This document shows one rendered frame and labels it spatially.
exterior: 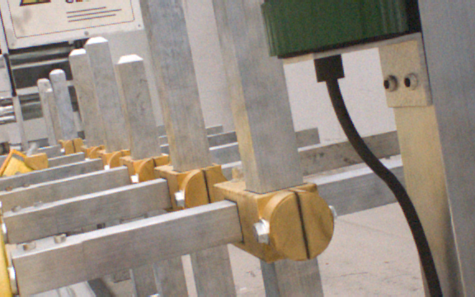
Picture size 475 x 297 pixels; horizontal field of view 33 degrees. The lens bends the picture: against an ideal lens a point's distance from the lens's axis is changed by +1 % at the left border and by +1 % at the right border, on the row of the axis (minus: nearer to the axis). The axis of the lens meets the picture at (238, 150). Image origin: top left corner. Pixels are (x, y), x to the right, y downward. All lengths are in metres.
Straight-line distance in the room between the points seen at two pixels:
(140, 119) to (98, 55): 0.27
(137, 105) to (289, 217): 0.53
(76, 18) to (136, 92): 1.81
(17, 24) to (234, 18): 2.30
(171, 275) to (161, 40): 0.39
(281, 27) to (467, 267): 0.13
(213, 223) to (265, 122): 0.09
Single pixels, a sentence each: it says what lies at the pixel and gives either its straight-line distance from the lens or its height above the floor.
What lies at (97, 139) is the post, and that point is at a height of 0.98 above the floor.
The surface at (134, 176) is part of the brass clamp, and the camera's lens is 1.05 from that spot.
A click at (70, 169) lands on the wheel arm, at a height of 0.95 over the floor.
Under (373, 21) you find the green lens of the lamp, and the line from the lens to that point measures 0.32.
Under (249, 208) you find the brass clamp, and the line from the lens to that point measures 0.59.
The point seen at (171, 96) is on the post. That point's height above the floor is 1.05.
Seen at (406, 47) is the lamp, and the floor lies 1.06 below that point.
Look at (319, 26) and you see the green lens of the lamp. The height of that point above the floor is 1.07.
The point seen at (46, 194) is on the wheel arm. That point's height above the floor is 0.95.
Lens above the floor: 1.06
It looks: 6 degrees down
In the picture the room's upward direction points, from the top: 10 degrees counter-clockwise
